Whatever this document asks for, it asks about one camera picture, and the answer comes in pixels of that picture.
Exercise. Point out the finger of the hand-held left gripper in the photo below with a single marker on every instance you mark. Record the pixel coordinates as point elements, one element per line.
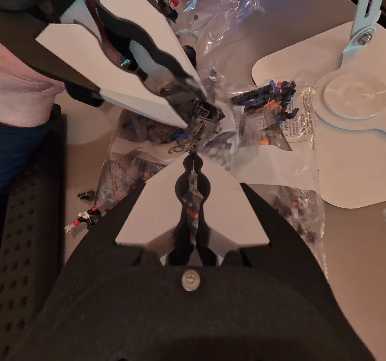
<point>99,68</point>
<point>144,7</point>

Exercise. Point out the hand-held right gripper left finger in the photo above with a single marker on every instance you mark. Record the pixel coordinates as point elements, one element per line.
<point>147,216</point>

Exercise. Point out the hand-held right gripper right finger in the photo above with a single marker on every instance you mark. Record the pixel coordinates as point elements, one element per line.
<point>235,216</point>

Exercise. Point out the clear bag with white strip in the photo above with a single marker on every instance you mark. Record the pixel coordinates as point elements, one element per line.
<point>271,164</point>

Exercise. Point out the person's left forearm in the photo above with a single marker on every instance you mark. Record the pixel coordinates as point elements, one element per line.
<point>21,155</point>

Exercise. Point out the pile of loose lego pieces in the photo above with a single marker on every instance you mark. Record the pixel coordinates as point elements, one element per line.
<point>90,218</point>

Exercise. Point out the black lego tyre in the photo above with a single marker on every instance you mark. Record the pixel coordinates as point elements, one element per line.
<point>189,54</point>

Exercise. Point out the person's left hand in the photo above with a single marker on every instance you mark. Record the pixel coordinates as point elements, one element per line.
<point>27,95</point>

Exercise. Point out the small clear bag blue pieces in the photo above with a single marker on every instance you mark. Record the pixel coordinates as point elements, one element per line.
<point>271,104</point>

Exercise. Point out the white book stand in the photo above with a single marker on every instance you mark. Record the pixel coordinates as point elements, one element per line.
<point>346,170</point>

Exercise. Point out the black perforated foam pad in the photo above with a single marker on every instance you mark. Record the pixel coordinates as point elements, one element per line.
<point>30,246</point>

